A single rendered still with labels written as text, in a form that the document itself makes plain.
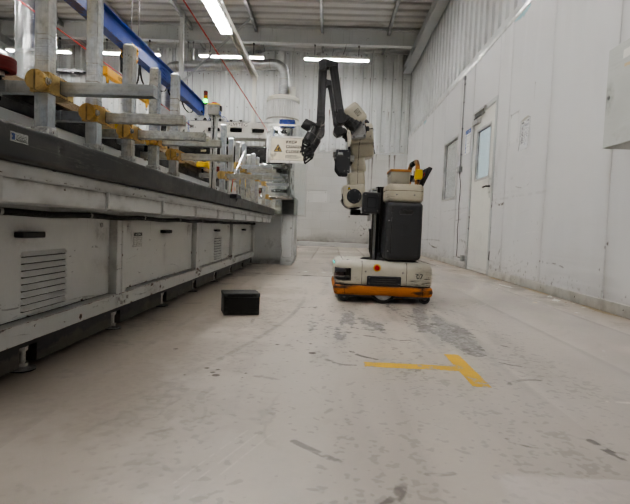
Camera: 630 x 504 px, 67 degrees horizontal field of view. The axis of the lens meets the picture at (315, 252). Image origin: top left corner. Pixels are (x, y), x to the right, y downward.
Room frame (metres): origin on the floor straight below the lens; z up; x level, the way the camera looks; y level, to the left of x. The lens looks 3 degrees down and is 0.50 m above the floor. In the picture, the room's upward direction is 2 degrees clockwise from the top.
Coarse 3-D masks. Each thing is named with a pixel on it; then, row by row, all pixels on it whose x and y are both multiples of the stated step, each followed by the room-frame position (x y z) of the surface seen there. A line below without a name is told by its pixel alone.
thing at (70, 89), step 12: (0, 84) 1.25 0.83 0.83; (12, 84) 1.26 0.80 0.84; (24, 84) 1.25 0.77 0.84; (72, 84) 1.25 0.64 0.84; (84, 84) 1.25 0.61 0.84; (96, 84) 1.25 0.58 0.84; (108, 84) 1.25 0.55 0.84; (120, 84) 1.25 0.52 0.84; (132, 84) 1.25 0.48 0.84; (144, 84) 1.25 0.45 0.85; (72, 96) 1.28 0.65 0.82; (84, 96) 1.27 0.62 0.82; (96, 96) 1.27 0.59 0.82; (108, 96) 1.26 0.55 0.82; (120, 96) 1.26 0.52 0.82; (132, 96) 1.25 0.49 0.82; (144, 96) 1.25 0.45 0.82; (156, 96) 1.27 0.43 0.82
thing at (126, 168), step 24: (0, 120) 1.01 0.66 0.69; (0, 144) 1.01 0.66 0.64; (24, 144) 1.08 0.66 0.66; (48, 144) 1.18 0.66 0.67; (72, 144) 1.28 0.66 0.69; (96, 144) 1.45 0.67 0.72; (48, 168) 1.23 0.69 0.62; (72, 168) 1.29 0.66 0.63; (96, 168) 1.42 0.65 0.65; (120, 168) 1.58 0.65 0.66; (144, 168) 1.78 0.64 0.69; (168, 192) 2.07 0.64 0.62; (192, 192) 2.40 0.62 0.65; (216, 192) 2.91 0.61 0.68
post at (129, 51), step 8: (128, 48) 1.71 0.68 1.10; (128, 56) 1.71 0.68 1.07; (136, 56) 1.74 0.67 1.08; (128, 64) 1.71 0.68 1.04; (128, 72) 1.71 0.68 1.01; (128, 80) 1.71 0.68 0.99; (128, 104) 1.71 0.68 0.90; (128, 112) 1.71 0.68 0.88; (128, 144) 1.71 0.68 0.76; (128, 152) 1.71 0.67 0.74
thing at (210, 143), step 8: (120, 144) 2.04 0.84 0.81; (136, 144) 2.02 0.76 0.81; (144, 144) 2.01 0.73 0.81; (168, 144) 2.00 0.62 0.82; (176, 144) 2.00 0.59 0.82; (184, 144) 2.00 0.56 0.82; (192, 144) 2.00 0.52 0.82; (200, 144) 2.00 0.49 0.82; (208, 144) 2.00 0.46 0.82; (216, 144) 1.99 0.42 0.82
